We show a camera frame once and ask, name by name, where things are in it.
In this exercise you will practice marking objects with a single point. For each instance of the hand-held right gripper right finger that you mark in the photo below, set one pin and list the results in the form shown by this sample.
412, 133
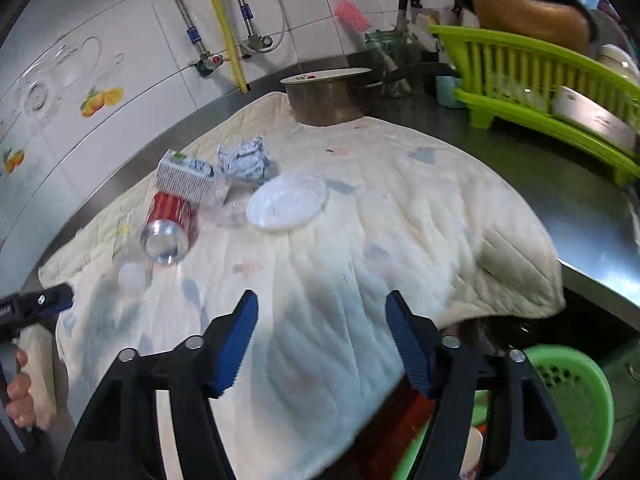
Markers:
410, 347

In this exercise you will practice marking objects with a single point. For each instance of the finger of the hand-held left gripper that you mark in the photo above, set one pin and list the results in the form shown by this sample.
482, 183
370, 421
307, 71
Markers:
47, 300

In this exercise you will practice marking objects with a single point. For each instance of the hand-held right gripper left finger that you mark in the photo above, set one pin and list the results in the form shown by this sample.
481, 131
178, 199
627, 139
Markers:
239, 347

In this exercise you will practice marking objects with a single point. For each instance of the person's left hand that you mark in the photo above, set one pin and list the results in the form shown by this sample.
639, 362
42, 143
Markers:
22, 400

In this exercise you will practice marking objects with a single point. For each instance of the red plastic item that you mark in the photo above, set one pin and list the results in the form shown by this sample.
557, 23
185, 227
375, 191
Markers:
395, 430

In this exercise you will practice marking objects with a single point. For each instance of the clear plastic bottle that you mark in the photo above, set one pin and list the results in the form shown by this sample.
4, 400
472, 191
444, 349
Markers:
132, 277

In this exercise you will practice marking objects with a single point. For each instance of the cream quilted cloth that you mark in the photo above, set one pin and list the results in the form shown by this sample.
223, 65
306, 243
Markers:
390, 220

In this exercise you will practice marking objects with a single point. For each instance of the clear plastic wrapper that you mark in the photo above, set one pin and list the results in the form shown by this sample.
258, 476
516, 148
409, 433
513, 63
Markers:
222, 205

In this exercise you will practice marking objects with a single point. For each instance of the red soda can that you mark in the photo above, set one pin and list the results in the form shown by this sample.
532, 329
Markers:
170, 220

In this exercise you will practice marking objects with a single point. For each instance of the white plastic lid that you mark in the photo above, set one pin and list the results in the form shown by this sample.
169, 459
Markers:
285, 202

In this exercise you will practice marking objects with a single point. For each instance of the green plastic basket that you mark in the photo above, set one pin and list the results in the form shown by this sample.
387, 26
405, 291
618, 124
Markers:
580, 395

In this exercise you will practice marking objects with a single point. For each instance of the small white green carton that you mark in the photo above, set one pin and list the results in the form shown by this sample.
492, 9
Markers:
182, 177

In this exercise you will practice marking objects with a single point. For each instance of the crumpled silver wrapper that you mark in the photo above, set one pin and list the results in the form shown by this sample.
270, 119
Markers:
245, 160

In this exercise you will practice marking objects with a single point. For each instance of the green plastic dish rack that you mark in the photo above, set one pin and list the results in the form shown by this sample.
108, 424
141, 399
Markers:
520, 115

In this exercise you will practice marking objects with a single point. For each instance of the light blue cup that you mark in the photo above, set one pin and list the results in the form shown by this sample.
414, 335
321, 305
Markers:
447, 92

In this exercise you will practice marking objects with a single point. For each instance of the green water valve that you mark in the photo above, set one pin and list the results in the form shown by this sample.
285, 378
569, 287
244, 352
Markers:
207, 64

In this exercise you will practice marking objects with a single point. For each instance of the white plate on pot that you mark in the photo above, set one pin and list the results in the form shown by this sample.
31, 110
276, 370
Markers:
325, 75

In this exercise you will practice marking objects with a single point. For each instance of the green glass jar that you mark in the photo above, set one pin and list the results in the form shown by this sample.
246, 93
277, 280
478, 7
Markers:
392, 55

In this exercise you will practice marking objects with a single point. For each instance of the white dish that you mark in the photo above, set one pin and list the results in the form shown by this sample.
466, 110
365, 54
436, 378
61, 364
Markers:
595, 120

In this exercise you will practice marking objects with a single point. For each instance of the pink brush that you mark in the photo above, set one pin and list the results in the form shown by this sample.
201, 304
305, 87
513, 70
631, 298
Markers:
352, 15

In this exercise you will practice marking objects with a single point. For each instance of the metal wok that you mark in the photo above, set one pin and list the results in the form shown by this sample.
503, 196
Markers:
530, 15

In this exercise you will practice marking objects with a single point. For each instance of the white bowl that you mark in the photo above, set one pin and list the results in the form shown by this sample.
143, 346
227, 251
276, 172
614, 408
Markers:
617, 60

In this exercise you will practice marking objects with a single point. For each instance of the orange fruit wall sticker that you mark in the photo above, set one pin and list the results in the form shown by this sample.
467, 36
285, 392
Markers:
14, 160
102, 101

